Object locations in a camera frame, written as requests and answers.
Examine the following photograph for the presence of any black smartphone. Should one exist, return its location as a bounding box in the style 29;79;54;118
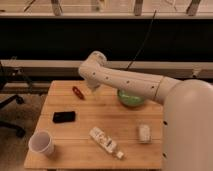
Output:
53;111;76;123

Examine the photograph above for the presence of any black office chair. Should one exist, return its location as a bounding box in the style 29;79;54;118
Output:
0;62;26;138

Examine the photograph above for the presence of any clear plastic bottle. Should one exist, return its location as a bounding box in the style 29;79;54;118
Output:
89;127;124;159

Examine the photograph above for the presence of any green ceramic bowl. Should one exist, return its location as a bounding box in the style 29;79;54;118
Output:
117;90;145;107

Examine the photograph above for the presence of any black hanging cable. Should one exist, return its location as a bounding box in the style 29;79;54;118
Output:
124;9;158;72

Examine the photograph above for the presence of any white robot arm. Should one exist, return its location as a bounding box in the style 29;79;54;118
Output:
78;51;213;171

